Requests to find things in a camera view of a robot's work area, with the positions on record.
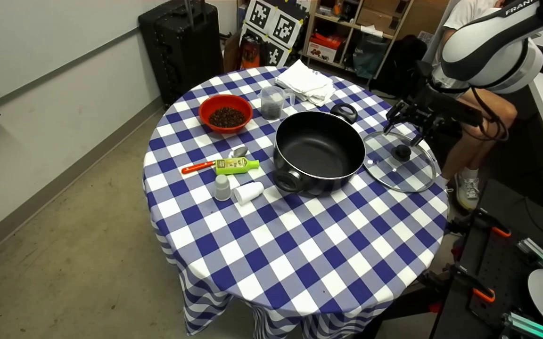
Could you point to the glass pot lid black knob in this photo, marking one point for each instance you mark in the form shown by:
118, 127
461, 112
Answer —
412, 178

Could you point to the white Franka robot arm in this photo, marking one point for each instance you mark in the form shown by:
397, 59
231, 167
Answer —
490, 54

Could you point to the red bowl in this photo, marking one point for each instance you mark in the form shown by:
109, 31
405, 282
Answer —
205, 118

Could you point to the black cooking pot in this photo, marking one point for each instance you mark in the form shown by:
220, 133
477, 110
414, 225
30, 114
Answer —
314, 152

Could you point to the blue white checked tablecloth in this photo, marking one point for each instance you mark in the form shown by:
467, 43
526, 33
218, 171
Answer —
296, 252

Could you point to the red storage box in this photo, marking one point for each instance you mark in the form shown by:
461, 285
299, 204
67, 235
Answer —
324, 50

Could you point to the small white bottle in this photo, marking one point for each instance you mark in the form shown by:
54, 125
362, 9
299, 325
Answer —
220, 189

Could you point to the dark green storage bin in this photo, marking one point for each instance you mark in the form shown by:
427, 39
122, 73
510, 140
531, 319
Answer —
367, 59

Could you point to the green tube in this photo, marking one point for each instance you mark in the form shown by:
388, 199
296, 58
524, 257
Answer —
235, 167

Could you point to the white folded towels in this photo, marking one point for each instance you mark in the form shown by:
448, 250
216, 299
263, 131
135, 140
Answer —
305, 82

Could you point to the wooden shelf unit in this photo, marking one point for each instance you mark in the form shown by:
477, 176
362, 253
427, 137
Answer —
377, 12

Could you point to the dark brown beans pile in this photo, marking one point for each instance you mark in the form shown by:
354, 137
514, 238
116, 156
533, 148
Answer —
226, 118

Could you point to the black backpack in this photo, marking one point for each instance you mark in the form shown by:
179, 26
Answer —
401, 63

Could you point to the clear cup dark contents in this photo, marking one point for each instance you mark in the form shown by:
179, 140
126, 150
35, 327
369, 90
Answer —
271, 105

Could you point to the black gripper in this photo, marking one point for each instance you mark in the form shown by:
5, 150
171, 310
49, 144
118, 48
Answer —
446, 110

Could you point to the small orange red object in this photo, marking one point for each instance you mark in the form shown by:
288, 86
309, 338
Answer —
250, 56

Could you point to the teal tipped rod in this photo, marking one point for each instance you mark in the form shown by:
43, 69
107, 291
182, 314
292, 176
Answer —
526, 325
537, 253

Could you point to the black white tag board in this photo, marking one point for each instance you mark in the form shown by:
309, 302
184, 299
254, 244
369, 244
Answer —
277, 26

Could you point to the black robot platform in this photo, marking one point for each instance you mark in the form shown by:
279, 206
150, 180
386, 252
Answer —
516, 252

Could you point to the white plastic cup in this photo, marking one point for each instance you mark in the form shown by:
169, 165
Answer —
246, 193

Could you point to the seated person white shirt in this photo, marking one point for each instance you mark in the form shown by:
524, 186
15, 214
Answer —
465, 157

